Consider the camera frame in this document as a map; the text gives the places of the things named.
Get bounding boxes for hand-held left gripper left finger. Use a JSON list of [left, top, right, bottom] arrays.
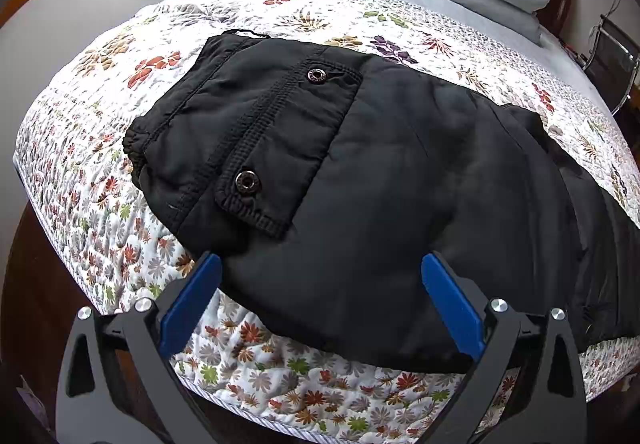
[[55, 251, 223, 444]]

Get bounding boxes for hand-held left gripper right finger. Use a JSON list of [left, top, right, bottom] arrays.
[[421, 251, 589, 444]]

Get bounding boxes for black pants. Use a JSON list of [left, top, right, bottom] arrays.
[[122, 30, 640, 374]]

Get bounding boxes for floral quilted bedspread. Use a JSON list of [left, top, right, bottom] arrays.
[[12, 0, 640, 444]]

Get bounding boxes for black office chair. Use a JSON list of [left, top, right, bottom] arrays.
[[581, 13, 640, 116]]

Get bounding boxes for dark wooden bed frame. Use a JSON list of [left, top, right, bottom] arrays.
[[0, 201, 68, 430]]

